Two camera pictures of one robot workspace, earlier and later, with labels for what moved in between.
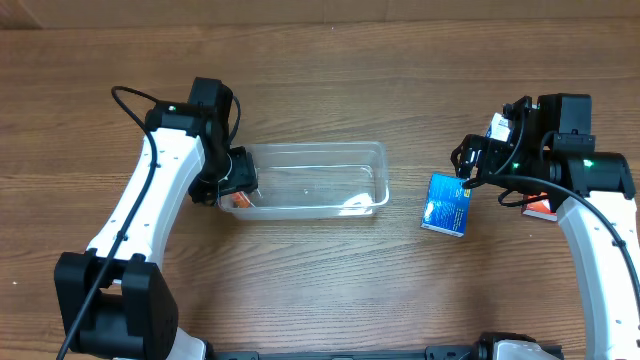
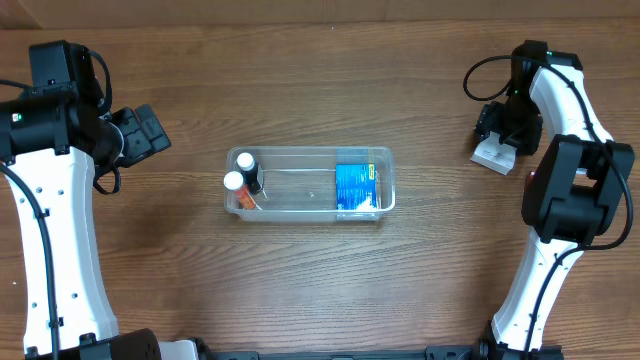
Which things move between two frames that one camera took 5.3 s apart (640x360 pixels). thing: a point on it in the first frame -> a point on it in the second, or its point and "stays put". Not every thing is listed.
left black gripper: (240, 173) -> (133, 141)
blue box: (446, 205) -> (356, 186)
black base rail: (486, 349) stays put
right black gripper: (466, 150) -> (490, 119)
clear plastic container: (341, 180) stays put
